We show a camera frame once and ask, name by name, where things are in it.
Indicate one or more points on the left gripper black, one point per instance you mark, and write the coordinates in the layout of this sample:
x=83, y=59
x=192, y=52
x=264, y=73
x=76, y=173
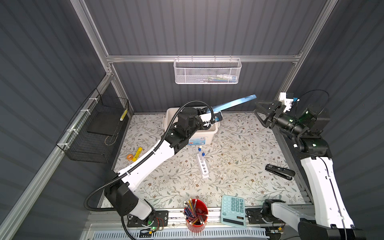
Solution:
x=204, y=127

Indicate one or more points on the mint green calculator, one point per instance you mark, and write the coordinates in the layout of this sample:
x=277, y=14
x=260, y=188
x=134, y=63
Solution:
x=233, y=211

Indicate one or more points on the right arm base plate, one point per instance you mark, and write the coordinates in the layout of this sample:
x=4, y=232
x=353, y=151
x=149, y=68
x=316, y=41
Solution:
x=257, y=216

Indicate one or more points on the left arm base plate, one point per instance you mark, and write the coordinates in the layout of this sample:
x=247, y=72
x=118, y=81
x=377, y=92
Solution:
x=159, y=220

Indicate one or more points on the red pencil cup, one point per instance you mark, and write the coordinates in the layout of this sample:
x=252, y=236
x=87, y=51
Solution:
x=196, y=215

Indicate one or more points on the black wire side basket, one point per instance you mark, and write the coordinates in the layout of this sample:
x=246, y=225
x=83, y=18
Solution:
x=95, y=131

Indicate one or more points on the white slotted cable duct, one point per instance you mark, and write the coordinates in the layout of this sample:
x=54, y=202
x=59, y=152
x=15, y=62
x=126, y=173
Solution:
x=206, y=234

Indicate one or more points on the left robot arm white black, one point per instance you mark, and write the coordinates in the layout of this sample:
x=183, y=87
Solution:
x=119, y=190

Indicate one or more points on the white plastic storage bin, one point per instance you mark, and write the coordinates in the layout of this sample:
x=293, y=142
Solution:
x=201, y=137

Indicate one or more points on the black stapler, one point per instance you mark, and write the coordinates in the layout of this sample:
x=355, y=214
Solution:
x=284, y=173

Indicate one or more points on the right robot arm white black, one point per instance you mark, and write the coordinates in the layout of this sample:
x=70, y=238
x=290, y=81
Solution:
x=331, y=220

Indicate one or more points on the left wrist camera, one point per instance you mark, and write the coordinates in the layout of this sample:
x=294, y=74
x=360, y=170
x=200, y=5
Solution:
x=217, y=118

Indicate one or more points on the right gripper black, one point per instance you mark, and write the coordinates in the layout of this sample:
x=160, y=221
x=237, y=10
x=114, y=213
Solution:
x=274, y=110

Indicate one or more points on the blue plastic bin lid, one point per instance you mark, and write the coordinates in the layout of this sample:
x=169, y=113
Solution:
x=233, y=103

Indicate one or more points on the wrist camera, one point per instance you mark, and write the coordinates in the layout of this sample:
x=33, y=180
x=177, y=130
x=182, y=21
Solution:
x=217, y=118
x=288, y=99

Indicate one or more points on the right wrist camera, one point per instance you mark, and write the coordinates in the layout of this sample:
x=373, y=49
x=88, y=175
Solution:
x=288, y=99

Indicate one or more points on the white wire wall basket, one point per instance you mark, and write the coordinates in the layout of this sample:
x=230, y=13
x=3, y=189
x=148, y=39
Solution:
x=207, y=71

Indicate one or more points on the yellow marker in basket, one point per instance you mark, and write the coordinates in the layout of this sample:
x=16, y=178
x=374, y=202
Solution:
x=123, y=115

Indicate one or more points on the white test tube rack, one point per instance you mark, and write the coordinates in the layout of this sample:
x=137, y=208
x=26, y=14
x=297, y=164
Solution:
x=203, y=167

